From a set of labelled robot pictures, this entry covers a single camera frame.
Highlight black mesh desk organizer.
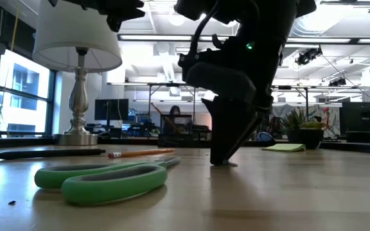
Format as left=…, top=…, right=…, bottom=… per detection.
left=157, top=114, right=212, bottom=148

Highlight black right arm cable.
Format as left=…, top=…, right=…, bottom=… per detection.
left=189, top=0, right=221, bottom=62

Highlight yellow wooden pencil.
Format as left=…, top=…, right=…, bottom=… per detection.
left=150, top=102, right=178, bottom=132
left=107, top=148, right=175, bottom=159

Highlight white shade silver table lamp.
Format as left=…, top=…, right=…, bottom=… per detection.
left=32, top=0, right=123, bottom=147

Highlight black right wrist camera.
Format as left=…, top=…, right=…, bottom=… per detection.
left=177, top=47, right=211, bottom=70

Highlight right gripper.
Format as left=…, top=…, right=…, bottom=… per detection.
left=185, top=33, right=282, bottom=166

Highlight small potted green plant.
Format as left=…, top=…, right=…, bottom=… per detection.
left=283, top=107, right=326, bottom=150

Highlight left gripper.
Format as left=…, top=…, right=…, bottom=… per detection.
left=48, top=0, right=146, bottom=33

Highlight blue round object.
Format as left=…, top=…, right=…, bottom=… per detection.
left=257, top=131, right=278, bottom=144

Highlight black extrusion crossbar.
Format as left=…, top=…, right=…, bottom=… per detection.
left=0, top=136, right=370, bottom=154

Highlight large dark monitor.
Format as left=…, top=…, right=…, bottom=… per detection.
left=339, top=101, right=370, bottom=144

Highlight long ceiling light strip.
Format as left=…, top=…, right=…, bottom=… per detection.
left=117, top=33, right=353, bottom=45

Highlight black pen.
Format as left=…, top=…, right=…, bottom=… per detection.
left=0, top=148, right=106, bottom=160

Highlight black ceiling spotlight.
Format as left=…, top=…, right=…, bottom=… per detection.
left=295, top=47, right=323, bottom=67
left=328, top=78, right=347, bottom=87

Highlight green handled scissors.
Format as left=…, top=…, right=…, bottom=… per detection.
left=33, top=156, right=182, bottom=206

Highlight black computer monitor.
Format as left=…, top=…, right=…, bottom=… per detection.
left=94, top=98, right=130, bottom=129

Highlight green sticky note pad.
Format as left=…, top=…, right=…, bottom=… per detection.
left=261, top=143, right=306, bottom=153

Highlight black overhead rack frame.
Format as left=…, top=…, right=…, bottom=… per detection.
left=107, top=81, right=311, bottom=129

